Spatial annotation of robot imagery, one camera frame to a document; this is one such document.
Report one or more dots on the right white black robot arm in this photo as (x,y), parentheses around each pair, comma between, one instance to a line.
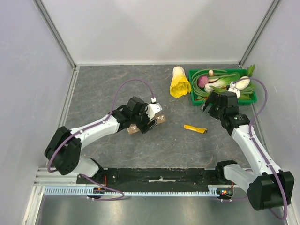
(267,186)

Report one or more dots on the brown cardboard express box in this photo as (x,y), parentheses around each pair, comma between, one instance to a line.
(134,129)

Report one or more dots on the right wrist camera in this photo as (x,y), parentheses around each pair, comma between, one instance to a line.
(232,88)

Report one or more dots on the bok choy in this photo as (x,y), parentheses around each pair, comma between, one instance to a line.
(222,81)

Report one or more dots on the right aluminium frame post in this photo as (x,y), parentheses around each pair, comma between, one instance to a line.
(259,31)

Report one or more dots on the front aluminium rail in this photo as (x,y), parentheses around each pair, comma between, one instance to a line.
(44,177)

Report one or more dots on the brown mushroom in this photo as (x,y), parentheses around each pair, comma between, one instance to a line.
(211,73)

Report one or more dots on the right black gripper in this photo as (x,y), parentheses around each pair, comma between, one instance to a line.
(216,103)

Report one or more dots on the yellow utility knife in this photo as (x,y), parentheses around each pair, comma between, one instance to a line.
(196,129)

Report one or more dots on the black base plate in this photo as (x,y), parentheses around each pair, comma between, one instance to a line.
(115,176)

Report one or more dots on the grey slotted cable duct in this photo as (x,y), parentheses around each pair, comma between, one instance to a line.
(210,191)

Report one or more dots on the green plastic tray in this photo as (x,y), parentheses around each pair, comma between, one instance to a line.
(253,97)

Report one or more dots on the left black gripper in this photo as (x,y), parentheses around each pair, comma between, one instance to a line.
(144,128)

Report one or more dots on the celery leaf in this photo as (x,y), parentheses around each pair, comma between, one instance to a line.
(250,70)

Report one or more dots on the green long beans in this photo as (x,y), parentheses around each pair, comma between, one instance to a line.
(194,75)

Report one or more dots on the purple onion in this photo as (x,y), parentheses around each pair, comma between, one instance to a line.
(202,81)

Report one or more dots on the white radish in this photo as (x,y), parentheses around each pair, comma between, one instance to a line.
(242,83)

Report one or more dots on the left aluminium frame post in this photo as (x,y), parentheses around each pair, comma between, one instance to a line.
(54,31)

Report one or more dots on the aluminium frame post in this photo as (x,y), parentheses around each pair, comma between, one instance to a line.
(259,31)
(54,31)

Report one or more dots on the yellow napa cabbage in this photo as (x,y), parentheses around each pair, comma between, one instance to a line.
(180,85)

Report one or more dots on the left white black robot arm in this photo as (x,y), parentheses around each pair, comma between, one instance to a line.
(64,149)

